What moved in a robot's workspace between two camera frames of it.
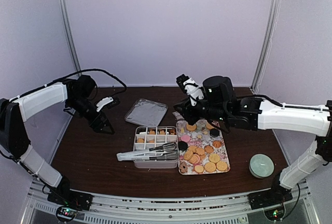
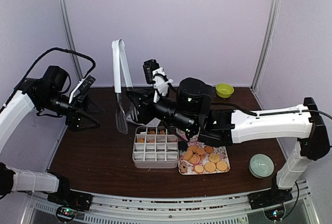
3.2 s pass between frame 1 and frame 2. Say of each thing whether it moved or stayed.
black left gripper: moved
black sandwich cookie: stayed
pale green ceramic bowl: stayed
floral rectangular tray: stayed
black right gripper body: moved
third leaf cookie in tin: stayed
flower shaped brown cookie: stayed
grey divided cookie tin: stayed
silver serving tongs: moved
